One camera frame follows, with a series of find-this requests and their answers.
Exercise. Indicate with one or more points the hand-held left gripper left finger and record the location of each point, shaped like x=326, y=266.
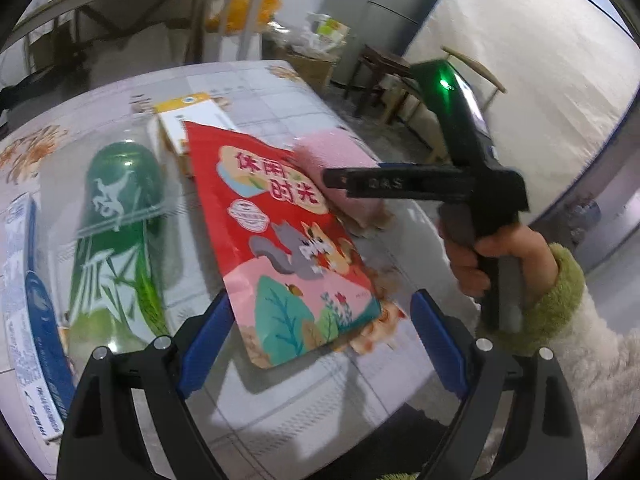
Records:
x=205, y=350

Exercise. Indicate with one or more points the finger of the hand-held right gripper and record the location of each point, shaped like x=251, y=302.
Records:
x=415, y=164
x=400, y=182

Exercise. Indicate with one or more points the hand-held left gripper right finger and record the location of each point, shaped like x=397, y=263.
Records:
x=440, y=345

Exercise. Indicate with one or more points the pink clear plastic bag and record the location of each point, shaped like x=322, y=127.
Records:
x=340, y=150

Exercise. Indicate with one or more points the red cartoon snack bag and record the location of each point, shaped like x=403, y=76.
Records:
x=280, y=260

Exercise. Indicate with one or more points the clear bottle with green label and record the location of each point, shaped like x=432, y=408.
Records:
x=120, y=240

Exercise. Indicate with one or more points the blue white toothpaste box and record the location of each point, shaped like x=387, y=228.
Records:
x=35, y=340

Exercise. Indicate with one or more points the yellow white carton box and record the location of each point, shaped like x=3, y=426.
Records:
x=195, y=115

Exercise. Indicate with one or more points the person's right hand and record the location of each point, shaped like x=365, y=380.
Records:
x=530, y=255

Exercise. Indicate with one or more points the wooden chair with grey seat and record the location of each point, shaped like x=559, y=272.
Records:
x=470, y=61

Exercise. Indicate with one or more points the dark wooden stool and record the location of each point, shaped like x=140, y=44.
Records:
x=385, y=57

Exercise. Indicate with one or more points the white mattress with blue edge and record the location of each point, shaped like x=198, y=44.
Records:
x=550, y=60

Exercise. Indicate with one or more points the green white fluffy garment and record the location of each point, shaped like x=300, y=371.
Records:
x=400, y=476

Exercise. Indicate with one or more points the large cardboard box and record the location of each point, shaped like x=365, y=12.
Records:
x=312, y=72

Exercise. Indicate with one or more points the grey refrigerator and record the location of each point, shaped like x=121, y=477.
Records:
x=390, y=0

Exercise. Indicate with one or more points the yellow plastic bag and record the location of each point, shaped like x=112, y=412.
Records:
x=250, y=10

